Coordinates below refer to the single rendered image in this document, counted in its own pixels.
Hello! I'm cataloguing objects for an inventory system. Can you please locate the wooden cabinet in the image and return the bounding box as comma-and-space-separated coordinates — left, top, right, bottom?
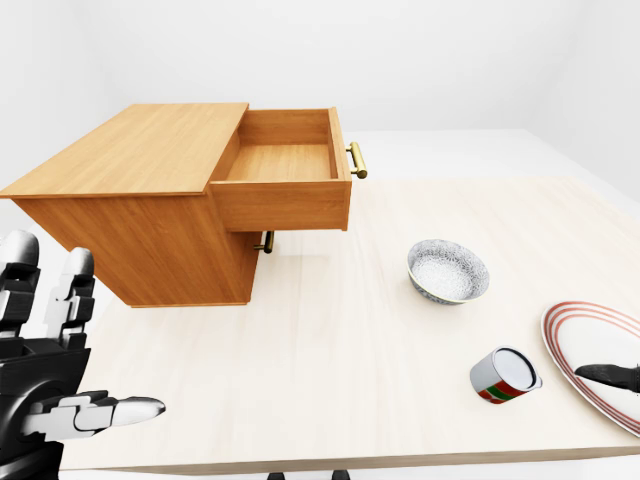
0, 102, 262, 309

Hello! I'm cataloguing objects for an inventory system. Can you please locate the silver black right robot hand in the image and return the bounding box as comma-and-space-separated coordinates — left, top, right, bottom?
574, 362, 640, 393

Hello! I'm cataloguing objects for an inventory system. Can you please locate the open wooden drawer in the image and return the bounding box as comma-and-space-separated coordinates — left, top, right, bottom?
208, 106, 354, 234

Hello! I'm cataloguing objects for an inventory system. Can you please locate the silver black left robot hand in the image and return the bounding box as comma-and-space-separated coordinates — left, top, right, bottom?
0, 229, 168, 447

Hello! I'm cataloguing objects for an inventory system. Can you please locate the brass drawer handle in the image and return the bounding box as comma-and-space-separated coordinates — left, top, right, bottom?
346, 141, 369, 180
252, 229, 276, 256

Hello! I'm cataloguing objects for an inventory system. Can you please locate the white plate with red rings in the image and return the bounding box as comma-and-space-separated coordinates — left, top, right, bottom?
540, 300, 640, 439

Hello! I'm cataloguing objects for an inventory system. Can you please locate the white tin with red-green print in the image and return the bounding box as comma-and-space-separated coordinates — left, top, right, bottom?
468, 345, 544, 408

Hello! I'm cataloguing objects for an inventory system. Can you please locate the patterned blue white bowl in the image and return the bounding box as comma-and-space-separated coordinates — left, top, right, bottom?
405, 237, 492, 306

